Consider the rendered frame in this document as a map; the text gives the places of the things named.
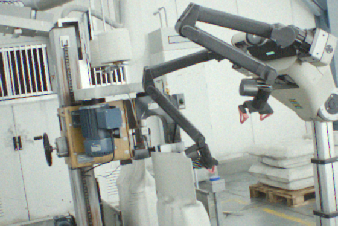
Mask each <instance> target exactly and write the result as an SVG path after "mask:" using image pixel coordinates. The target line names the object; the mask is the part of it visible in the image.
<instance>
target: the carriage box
mask: <svg viewBox="0 0 338 226"><path fill-rule="evenodd" d="M105 103H109V106H118V107H119V108H121V113H122V118H123V127H122V132H123V138H121V139H119V138H114V139H115V158H114V159H113V161H118V160H124V159H129V158H133V154H132V145H131V140H130V131H129V124H128V118H127V110H126V101H125V99H124V100H113V101H108V102H105ZM105 103H99V104H96V105H100V104H105ZM85 106H92V105H85ZM79 107H84V106H82V105H80V106H71V107H67V108H63V109H59V108H57V112H58V114H57V117H58V121H59V128H60V136H61V137H65V138H66V141H67V145H68V156H67V157H64V161H65V164H67V165H69V166H71V167H72V168H76V167H82V166H89V165H93V164H102V163H105V162H108V161H110V160H111V159H112V158H113V154H111V155H106V156H103V157H94V161H91V162H83V163H78V158H77V155H80V154H84V153H85V147H84V142H83V141H84V140H85V139H86V138H85V137H83V134H82V129H81V126H80V127H76V128H75V127H73V122H72V115H71V111H76V110H79ZM60 117H65V122H66V130H67V131H62V124H61V120H60Z"/></svg>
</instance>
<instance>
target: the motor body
mask: <svg viewBox="0 0 338 226"><path fill-rule="evenodd" d="M108 106H109V103H105V104H100V105H93V106H84V107H79V110H81V111H79V113H80V121H81V129H82V134H83V137H85V138H86V139H85V140H84V141H83V142H84V149H85V153H86V155H87V156H88V157H103V156H106V155H111V154H113V149H112V140H111V137H110V133H109V132H108V129H99V128H98V125H97V116H96V112H97V111H103V110H106V109H110V108H109V107H108ZM113 145H114V150H115V139H114V136H113Z"/></svg>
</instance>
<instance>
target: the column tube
mask: <svg viewBox="0 0 338 226"><path fill-rule="evenodd" d="M74 28H75V27H69V28H53V29H52V30H51V31H50V32H49V37H50V42H51V49H52V58H53V66H54V65H55V69H56V75H55V79H56V77H57V83H56V87H57V85H58V87H57V95H58V104H59V109H63V108H67V107H71V106H72V102H71V95H70V90H69V82H68V74H67V69H66V61H65V48H60V41H59V36H69V40H70V42H69V45H70V47H69V48H68V55H69V62H70V67H71V75H72V84H73V88H74V90H76V89H83V87H82V83H81V75H80V62H79V58H78V49H77V41H76V36H75V29H74ZM54 74H55V70H54ZM81 101H82V100H76V101H75V105H76V106H80V105H81ZM60 120H61V124H62V131H67V130H66V122H65V117H60ZM93 166H94V165H89V166H84V171H87V170H89V169H90V168H92V167H93ZM82 169H83V168H82ZM68 173H69V181H70V186H71V194H72V198H73V203H74V210H75V218H76V223H77V226H89V220H88V210H87V207H86V198H85V191H84V187H83V178H82V174H81V167H76V168H72V167H71V166H69V165H68ZM85 175H91V177H89V176H86V184H87V188H88V193H89V200H90V206H91V213H92V222H93V226H102V222H101V214H100V206H99V201H98V193H97V185H96V180H95V172H94V169H92V170H90V171H88V172H86V173H85Z"/></svg>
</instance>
